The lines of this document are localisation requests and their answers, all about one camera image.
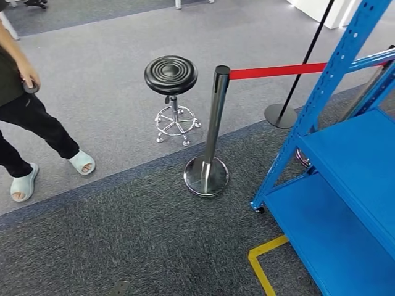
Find blue metal shelf rack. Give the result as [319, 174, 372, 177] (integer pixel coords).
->
[250, 0, 395, 296]

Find black stool with chrome base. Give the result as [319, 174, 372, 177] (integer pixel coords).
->
[143, 55, 202, 147]

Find black stanchion with round base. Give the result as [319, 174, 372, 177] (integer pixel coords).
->
[264, 0, 336, 130]

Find red barrier belt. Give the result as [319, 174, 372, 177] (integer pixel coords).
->
[229, 61, 329, 81]

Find white partition blocks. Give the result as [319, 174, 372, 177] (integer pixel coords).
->
[287, 0, 366, 30]

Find person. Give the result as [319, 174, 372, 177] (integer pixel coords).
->
[0, 0, 97, 204]

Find black chair base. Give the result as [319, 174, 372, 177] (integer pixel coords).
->
[23, 0, 48, 10]

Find white table leg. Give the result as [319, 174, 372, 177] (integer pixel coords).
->
[0, 11, 20, 42]

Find black stanchion post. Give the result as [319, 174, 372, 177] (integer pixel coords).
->
[295, 44, 395, 169]

